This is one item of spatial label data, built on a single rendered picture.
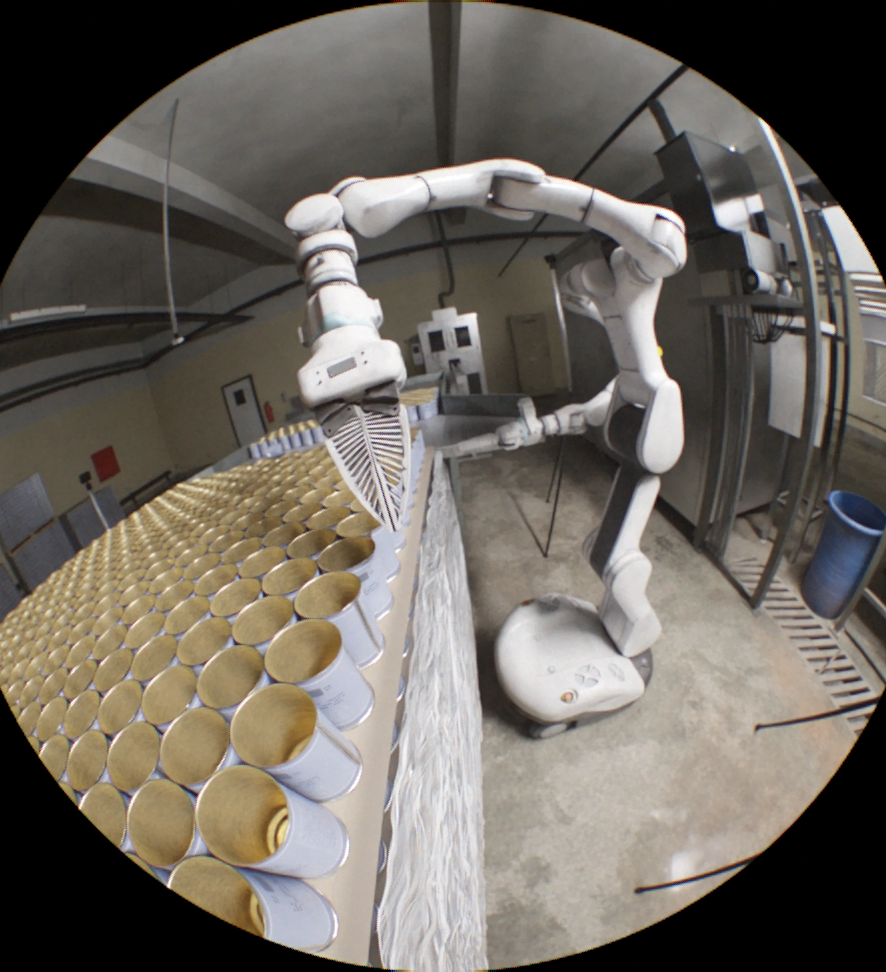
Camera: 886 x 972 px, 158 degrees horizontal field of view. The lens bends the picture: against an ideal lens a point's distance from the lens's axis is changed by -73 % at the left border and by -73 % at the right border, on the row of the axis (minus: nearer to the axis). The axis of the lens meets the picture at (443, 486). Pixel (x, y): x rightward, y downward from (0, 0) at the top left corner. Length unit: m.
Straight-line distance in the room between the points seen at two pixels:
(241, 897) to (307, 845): 0.10
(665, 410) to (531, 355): 6.55
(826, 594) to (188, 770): 2.40
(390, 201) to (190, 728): 0.56
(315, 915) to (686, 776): 1.41
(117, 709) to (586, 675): 1.17
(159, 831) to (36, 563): 7.49
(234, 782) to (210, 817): 0.03
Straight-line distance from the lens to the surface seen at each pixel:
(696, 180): 1.81
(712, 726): 1.65
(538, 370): 7.37
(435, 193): 0.51
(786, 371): 2.10
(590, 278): 0.94
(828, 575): 2.25
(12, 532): 7.65
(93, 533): 8.17
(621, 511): 0.99
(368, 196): 0.44
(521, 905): 1.40
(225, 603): 0.41
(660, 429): 0.86
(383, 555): 0.41
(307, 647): 0.31
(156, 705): 0.35
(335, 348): 0.30
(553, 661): 1.30
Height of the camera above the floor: 1.38
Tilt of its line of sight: 23 degrees down
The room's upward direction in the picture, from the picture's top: 12 degrees counter-clockwise
